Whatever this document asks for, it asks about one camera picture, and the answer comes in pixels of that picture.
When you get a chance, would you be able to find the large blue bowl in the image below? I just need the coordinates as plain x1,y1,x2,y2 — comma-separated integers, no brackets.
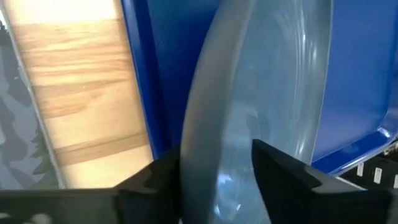
179,0,334,224

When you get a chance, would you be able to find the black mount with white marks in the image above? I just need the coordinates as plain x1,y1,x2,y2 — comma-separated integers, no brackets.
338,140,398,191

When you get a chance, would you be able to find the blue plastic tray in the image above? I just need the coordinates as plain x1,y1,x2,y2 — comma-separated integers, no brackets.
120,0,398,177

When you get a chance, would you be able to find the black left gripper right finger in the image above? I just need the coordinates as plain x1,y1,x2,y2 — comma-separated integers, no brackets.
251,138,322,224

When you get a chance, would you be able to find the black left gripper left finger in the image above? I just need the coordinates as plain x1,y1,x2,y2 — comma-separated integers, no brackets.
114,145,182,224

